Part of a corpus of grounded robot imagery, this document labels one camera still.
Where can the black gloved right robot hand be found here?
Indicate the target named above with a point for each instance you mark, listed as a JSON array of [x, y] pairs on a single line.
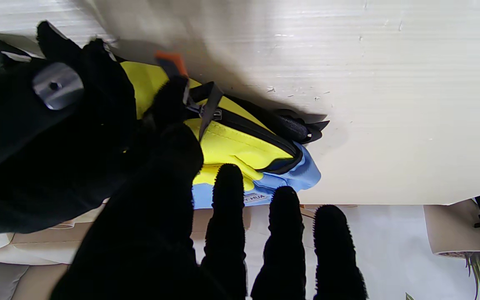
[[36, 158]]

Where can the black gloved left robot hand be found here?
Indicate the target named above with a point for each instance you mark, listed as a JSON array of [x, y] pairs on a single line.
[[152, 233]]

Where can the blue and yellow school backpack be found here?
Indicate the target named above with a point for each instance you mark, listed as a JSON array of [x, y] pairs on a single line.
[[240, 146]]

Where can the beige sofa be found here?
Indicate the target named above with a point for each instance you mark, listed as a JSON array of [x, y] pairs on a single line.
[[36, 250]]

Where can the small white scrap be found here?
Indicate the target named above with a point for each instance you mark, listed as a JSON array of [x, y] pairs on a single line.
[[271, 89]]

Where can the beige plant pot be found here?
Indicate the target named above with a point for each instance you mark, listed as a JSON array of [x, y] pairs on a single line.
[[456, 229]]

